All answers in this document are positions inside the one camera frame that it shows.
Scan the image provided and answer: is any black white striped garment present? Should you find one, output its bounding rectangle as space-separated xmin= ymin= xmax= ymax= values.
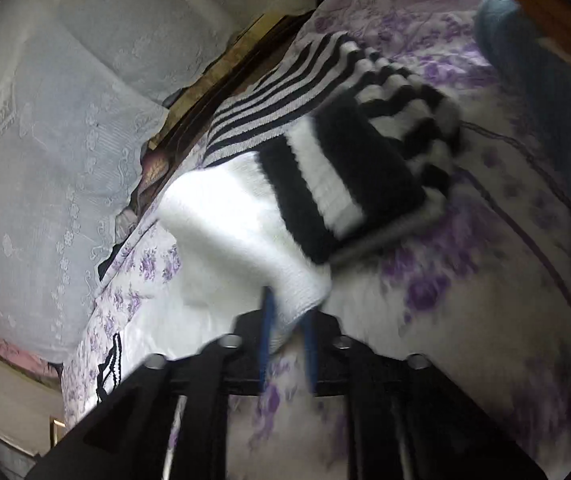
xmin=200 ymin=34 xmax=460 ymax=202

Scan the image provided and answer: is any gold picture frame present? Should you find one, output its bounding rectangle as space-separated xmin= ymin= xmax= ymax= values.
xmin=49 ymin=416 xmax=68 ymax=448

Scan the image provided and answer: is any white lace cover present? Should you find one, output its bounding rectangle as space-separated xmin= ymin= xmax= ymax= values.
xmin=0 ymin=0 xmax=316 ymax=363

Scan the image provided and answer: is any purple floral bed sheet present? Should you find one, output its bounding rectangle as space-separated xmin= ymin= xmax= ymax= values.
xmin=62 ymin=0 xmax=571 ymax=479

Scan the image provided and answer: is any pink floral pillow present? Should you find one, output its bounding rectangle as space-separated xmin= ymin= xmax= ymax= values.
xmin=0 ymin=336 xmax=61 ymax=390

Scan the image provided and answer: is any white V-neck knit sweater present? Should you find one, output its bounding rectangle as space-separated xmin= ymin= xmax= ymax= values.
xmin=64 ymin=94 xmax=430 ymax=421

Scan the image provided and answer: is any brown woven mat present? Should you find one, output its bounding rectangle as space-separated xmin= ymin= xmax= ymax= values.
xmin=133 ymin=13 xmax=310 ymax=209

